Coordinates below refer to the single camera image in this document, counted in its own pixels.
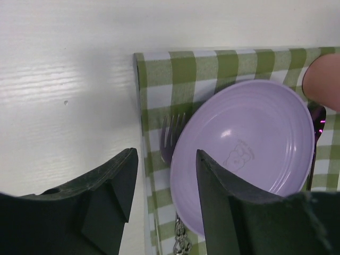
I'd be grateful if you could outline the orange plastic cup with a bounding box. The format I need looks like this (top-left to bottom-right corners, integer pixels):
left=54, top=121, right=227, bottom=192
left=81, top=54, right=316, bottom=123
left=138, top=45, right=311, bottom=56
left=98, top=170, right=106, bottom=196
left=302, top=53, right=340, bottom=112

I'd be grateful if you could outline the silver metal fork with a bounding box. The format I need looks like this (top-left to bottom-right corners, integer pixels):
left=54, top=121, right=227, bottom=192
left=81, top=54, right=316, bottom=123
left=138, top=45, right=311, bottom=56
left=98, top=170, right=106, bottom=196
left=160, top=113, right=192, bottom=255

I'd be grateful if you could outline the purple plastic plate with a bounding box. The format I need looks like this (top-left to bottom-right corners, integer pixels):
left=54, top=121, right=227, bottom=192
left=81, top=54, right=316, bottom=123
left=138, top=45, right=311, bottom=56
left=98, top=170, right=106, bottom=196
left=170, top=79, right=315, bottom=236

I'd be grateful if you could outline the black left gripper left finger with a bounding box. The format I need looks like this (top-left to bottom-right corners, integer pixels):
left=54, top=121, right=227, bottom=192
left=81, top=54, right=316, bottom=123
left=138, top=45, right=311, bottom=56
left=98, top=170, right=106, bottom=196
left=1, top=148, right=138, bottom=254

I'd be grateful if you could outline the purple plastic spoon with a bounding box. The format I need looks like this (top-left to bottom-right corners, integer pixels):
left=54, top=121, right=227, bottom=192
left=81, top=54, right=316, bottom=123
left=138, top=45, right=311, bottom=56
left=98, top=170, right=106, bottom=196
left=306, top=102, right=326, bottom=191

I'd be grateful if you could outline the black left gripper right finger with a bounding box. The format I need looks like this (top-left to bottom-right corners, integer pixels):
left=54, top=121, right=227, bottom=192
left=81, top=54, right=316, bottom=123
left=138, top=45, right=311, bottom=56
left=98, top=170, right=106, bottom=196
left=196, top=150, right=339, bottom=254

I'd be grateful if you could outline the green white checkered cloth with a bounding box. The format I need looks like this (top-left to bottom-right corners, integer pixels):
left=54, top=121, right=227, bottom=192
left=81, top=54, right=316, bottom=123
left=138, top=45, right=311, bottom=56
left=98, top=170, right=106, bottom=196
left=134, top=47, right=339, bottom=254

